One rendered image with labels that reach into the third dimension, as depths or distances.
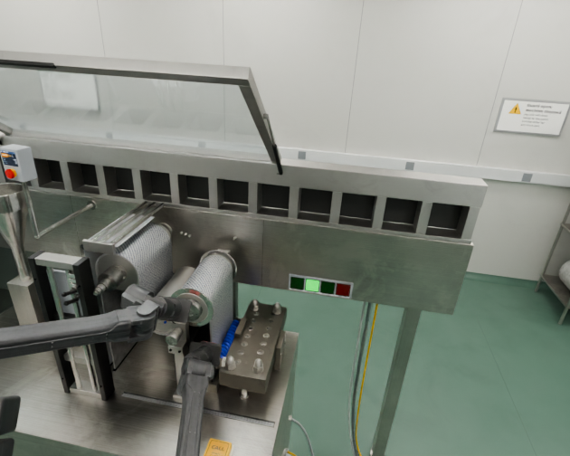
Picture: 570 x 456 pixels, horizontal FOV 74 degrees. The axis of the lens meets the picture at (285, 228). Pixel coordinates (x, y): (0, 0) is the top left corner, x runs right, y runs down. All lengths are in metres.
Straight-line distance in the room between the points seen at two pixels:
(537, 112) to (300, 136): 2.00
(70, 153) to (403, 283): 1.36
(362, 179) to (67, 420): 1.24
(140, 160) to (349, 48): 2.45
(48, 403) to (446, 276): 1.44
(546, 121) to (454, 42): 1.02
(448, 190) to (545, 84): 2.61
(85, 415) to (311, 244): 0.95
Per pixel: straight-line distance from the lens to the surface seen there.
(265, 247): 1.46
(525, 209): 4.14
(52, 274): 1.31
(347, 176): 1.32
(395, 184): 1.33
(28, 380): 1.72
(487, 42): 3.72
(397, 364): 1.96
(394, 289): 1.51
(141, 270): 1.32
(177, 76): 0.95
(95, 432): 1.48
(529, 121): 3.89
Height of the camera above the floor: 2.02
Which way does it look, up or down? 26 degrees down
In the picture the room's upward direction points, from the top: 3 degrees clockwise
